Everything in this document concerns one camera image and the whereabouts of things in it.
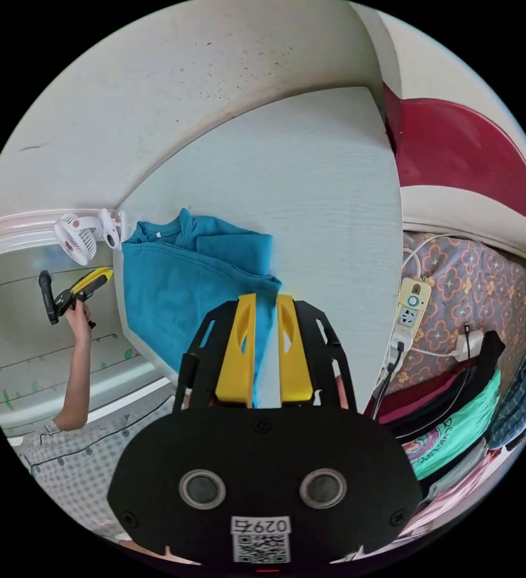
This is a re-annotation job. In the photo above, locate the white flat board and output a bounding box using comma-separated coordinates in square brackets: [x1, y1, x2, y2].
[112, 85, 404, 409]

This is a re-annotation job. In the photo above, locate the bed with patterned sheet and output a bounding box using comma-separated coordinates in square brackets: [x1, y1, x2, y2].
[349, 0, 526, 409]

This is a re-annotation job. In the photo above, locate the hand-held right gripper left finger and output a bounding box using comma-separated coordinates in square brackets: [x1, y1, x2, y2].
[215, 292, 258, 403]

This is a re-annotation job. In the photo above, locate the black plugged cable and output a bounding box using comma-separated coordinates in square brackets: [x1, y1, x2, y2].
[371, 341, 406, 412]

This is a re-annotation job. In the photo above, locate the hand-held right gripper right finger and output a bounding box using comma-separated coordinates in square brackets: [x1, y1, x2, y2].
[276, 293, 314, 403]

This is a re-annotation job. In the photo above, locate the white clip fan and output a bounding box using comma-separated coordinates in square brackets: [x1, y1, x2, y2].
[54, 207, 126, 267]

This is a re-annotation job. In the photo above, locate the pile of clothes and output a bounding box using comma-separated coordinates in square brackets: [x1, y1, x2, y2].
[365, 331, 507, 538]

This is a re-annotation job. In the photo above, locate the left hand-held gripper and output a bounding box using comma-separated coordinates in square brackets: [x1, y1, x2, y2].
[52, 266, 114, 329]

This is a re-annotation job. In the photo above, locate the white charger with cable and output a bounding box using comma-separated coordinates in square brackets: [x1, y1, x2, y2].
[407, 323, 486, 364]

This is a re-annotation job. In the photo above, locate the person's right hand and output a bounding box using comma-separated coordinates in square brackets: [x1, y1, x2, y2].
[334, 374, 351, 410]

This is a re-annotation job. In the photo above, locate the person's left hand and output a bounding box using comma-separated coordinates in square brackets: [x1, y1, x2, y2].
[64, 302, 95, 338]

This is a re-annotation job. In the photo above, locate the blue short sleeve shirt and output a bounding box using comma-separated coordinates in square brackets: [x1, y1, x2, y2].
[121, 207, 283, 408]

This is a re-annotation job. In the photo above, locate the person's body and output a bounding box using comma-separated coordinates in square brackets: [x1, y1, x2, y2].
[16, 396, 178, 545]

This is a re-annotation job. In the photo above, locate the person's left forearm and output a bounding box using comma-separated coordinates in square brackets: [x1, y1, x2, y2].
[54, 332, 95, 432]

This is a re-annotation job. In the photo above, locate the cream power strip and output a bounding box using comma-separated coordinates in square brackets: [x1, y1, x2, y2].
[395, 276, 433, 349]

